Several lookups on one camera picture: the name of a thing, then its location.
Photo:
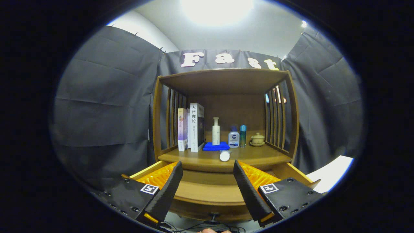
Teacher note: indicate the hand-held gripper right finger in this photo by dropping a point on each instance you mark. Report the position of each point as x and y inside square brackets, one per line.
[250, 194]

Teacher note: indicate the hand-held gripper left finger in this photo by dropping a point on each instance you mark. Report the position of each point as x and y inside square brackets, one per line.
[166, 194]

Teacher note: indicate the white flat board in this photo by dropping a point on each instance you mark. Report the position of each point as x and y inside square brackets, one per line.
[333, 174]

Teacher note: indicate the purple book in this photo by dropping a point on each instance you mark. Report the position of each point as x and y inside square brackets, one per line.
[182, 129]

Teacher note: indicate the white pump bottle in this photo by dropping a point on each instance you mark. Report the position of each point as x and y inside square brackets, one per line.
[216, 134]

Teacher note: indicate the white green cleanser tube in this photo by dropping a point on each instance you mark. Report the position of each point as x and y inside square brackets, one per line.
[224, 156]

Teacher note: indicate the large round ceiling light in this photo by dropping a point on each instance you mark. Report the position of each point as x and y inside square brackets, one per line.
[216, 9]

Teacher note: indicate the brown wooden cabinet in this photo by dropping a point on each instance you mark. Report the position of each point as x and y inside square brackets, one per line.
[226, 81]

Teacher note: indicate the white blue-capped lotion bottle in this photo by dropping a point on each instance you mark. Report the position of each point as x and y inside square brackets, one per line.
[233, 139]

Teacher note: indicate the white thick book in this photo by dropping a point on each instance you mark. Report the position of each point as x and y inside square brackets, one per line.
[193, 129]

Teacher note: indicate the black backdrop cloth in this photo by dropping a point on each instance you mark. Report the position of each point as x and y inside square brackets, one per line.
[103, 106]

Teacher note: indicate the brown wooden countertop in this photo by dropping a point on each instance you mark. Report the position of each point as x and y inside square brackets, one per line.
[200, 158]

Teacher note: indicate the blue folded towel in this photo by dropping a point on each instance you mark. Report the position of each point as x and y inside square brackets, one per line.
[213, 147]

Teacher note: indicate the yellow lidded ceramic teacup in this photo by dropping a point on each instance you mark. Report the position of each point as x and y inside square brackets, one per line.
[257, 139]

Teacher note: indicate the teal slim bottle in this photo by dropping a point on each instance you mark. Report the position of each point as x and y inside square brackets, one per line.
[243, 137]

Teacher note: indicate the brown wooden drawer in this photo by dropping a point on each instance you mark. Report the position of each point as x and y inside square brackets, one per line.
[207, 194]

